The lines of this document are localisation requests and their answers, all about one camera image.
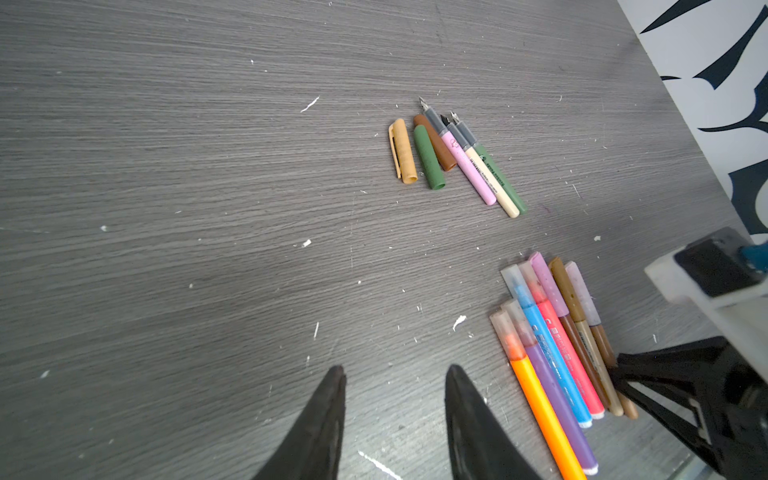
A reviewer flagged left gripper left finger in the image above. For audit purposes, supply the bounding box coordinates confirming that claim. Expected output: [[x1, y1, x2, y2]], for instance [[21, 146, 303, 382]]
[[255, 365, 347, 480]]

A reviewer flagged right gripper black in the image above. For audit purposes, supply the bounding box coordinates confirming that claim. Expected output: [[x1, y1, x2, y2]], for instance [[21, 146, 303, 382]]
[[609, 336, 767, 480]]

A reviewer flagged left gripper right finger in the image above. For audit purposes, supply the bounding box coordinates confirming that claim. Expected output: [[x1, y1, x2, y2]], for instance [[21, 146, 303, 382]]
[[445, 364, 539, 480]]

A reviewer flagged green pen cap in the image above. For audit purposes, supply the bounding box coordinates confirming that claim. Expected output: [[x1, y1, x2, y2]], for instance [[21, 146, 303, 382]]
[[413, 124, 445, 190]]

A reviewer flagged orange highlighter pen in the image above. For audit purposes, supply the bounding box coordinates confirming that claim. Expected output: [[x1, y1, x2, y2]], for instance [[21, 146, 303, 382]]
[[489, 310, 586, 480]]

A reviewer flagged purple highlighter pen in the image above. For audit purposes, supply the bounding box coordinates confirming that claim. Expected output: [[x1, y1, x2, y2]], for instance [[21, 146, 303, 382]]
[[502, 300, 599, 479]]

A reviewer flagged lilac cap brown pen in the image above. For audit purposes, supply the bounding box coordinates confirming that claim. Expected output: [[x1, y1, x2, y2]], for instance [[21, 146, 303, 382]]
[[564, 261, 639, 420]]

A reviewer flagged blue highlighter pen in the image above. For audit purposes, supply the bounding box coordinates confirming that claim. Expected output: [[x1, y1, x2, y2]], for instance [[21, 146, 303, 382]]
[[500, 264, 592, 429]]

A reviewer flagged red pink highlighter pen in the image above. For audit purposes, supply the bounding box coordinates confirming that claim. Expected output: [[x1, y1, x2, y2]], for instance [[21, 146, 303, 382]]
[[520, 261, 605, 420]]

